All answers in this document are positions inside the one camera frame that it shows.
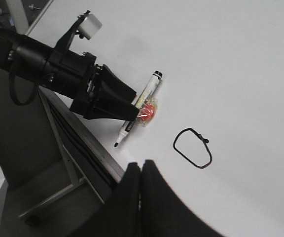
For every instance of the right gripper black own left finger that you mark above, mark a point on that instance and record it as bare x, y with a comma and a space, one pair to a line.
119, 215

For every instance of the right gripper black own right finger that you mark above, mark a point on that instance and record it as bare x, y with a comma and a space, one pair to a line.
163, 214

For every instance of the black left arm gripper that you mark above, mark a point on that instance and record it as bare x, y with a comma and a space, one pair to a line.
75, 76

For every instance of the white black whiteboard marker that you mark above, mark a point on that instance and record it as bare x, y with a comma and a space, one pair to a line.
146, 94

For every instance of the red magnet taped to marker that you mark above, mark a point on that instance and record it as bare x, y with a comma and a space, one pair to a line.
147, 112

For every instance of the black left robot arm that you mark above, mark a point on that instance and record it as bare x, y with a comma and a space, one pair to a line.
24, 59

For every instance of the white wrist camera on bracket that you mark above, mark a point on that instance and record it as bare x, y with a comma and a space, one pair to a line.
86, 26

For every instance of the white whiteboard with metal frame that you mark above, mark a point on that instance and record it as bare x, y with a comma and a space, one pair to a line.
218, 133

